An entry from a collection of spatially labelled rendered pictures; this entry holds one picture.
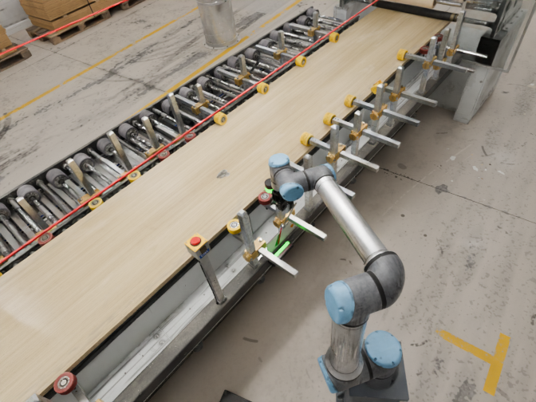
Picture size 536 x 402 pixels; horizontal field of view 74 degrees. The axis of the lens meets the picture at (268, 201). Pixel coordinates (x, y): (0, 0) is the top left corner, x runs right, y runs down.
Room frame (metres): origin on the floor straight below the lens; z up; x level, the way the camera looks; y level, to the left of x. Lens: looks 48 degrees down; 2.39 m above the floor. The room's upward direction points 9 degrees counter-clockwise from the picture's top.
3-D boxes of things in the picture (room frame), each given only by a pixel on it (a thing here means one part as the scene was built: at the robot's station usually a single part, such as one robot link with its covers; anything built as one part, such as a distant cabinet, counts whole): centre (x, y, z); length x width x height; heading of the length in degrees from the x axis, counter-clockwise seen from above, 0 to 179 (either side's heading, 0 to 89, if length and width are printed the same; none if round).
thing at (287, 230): (1.20, -0.05, 0.75); 0.26 x 0.01 x 0.10; 133
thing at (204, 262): (0.89, 0.32, 0.93); 0.05 x 0.05 x 0.45; 43
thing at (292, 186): (1.03, -0.10, 1.32); 0.12 x 0.12 x 0.09; 11
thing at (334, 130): (1.57, -0.43, 0.93); 0.04 x 0.04 x 0.48; 43
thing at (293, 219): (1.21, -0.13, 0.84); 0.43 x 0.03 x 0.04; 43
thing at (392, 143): (1.76, -0.65, 0.95); 0.50 x 0.04 x 0.04; 43
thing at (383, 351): (0.48, -0.37, 0.79); 0.17 x 0.15 x 0.18; 101
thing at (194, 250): (0.89, 0.32, 1.18); 0.07 x 0.07 x 0.08; 43
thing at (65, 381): (0.52, 0.93, 0.85); 0.08 x 0.08 x 0.11
